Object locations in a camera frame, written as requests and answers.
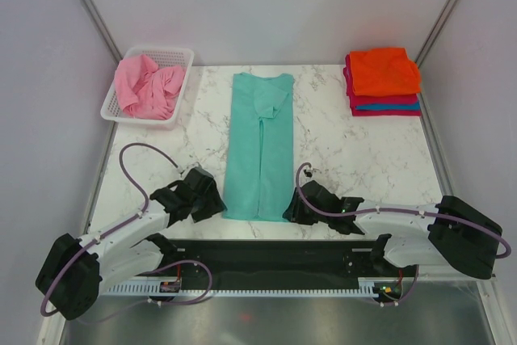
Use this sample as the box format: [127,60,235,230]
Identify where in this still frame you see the teal t shirt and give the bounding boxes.
[223,73,294,222]

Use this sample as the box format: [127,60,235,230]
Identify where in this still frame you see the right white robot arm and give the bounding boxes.
[283,181,502,280]

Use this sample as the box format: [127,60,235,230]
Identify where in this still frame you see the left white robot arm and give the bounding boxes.
[36,166,226,321]

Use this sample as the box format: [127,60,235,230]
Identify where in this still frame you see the bottom magenta folded t shirt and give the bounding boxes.
[351,107,422,117]

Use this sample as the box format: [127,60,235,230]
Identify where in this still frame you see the pink t shirt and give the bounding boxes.
[113,54,186,120]

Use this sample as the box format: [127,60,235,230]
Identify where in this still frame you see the blue folded t shirt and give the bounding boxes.
[355,103,420,111]

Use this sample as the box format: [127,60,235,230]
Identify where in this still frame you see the orange folded t shirt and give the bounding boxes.
[349,47,421,97]

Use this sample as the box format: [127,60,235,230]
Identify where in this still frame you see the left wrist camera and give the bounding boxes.
[177,162,203,179]

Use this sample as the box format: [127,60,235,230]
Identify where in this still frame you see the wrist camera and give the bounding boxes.
[177,162,203,179]
[302,163,320,179]

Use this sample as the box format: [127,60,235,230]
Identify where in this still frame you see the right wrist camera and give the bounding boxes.
[302,163,320,179]

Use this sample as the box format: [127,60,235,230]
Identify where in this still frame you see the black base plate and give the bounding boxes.
[162,240,416,290]

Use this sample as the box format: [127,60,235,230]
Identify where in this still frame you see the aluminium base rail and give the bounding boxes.
[54,246,498,281]

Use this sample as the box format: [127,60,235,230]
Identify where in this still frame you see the white slotted cable duct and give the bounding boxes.
[103,278,401,298]

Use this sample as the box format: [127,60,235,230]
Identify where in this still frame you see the left aluminium frame post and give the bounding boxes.
[79,0,123,63]

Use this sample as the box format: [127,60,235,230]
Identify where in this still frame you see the aluminium frame post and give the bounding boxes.
[79,0,123,63]
[414,0,485,67]

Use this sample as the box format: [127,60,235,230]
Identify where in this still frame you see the right aluminium frame post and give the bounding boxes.
[414,0,485,67]

